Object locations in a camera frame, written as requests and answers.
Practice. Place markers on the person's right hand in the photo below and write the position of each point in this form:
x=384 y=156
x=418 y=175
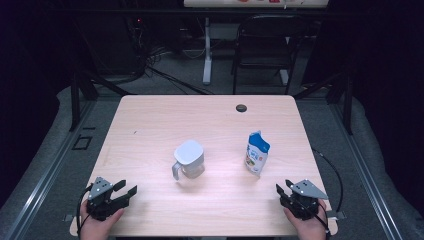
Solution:
x=310 y=230

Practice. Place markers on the black metal stand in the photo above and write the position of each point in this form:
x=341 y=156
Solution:
x=347 y=106
x=75 y=103

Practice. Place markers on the black table grommet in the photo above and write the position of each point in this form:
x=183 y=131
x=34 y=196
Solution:
x=241 y=108

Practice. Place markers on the grey tape strip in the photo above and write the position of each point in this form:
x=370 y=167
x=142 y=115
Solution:
x=68 y=218
x=336 y=215

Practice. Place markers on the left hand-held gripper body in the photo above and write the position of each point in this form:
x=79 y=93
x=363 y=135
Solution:
x=100 y=191

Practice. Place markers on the aluminium floor rail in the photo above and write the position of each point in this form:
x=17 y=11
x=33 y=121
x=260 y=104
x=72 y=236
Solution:
x=50 y=173
x=363 y=166

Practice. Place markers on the white desk leg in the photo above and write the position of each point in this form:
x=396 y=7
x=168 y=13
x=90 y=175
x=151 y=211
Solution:
x=207 y=50

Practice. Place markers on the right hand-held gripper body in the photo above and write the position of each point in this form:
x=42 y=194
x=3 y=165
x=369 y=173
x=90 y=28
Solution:
x=306 y=195

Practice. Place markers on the white lidded jug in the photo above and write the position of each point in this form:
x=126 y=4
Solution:
x=190 y=153

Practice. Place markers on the person's left hand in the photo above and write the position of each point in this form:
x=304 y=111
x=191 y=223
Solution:
x=96 y=228

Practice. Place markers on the black folding chair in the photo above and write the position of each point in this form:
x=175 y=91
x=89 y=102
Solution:
x=266 y=56

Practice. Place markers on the white desk foot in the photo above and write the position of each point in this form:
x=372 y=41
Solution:
x=284 y=77

